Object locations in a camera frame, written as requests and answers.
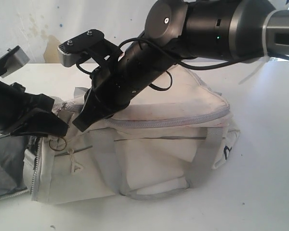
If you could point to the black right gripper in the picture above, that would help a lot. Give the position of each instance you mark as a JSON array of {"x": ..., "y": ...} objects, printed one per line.
[{"x": 114, "y": 87}]

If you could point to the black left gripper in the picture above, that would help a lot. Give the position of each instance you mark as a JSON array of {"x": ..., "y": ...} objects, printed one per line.
[{"x": 25, "y": 114}]

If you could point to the white canvas backpack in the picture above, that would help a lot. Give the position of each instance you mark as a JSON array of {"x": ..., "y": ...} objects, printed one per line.
[{"x": 160, "y": 145}]

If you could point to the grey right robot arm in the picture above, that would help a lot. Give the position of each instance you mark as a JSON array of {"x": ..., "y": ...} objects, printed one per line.
[{"x": 233, "y": 31}]

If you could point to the white backdrop curtain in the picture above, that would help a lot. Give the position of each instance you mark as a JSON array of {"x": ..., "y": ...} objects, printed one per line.
[{"x": 39, "y": 26}]

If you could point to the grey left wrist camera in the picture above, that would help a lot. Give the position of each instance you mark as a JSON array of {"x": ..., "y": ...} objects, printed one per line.
[{"x": 13, "y": 60}]

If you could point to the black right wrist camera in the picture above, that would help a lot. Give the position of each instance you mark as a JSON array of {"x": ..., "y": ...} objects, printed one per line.
[{"x": 88, "y": 45}]

